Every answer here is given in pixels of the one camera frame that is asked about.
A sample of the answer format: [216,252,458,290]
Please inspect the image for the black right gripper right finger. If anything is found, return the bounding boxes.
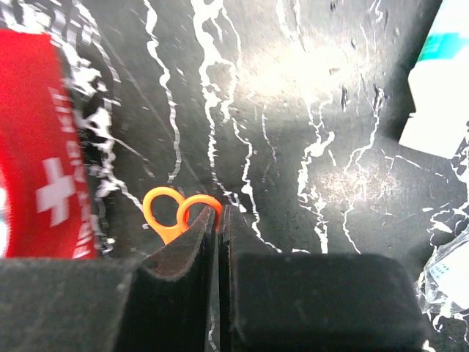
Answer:
[218,206,429,351]

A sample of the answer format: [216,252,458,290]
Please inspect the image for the red first aid pouch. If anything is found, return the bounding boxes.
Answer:
[1,29,97,259]

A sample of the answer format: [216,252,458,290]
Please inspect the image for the orange small scissors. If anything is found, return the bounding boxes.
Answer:
[142,186,223,245]

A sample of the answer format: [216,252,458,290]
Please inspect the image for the white blue bandage roll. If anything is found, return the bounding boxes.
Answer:
[415,220,468,332]

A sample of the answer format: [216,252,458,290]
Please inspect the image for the small white bottle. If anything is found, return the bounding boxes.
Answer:
[399,1,468,159]

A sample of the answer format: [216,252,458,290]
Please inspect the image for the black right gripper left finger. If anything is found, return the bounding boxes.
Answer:
[1,207,215,351]

